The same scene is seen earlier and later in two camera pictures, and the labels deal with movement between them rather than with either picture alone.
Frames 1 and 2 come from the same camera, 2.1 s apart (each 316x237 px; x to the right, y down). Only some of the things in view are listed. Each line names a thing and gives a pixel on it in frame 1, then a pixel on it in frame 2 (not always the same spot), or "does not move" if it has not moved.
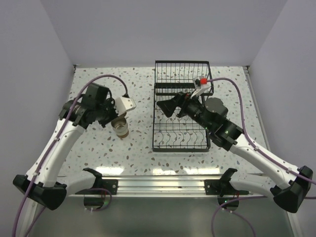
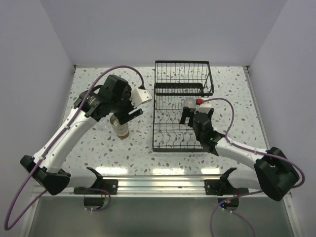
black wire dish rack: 174,134 does not move
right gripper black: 168,106 → 187,113
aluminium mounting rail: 163,186 does not move
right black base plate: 219,187 does not move
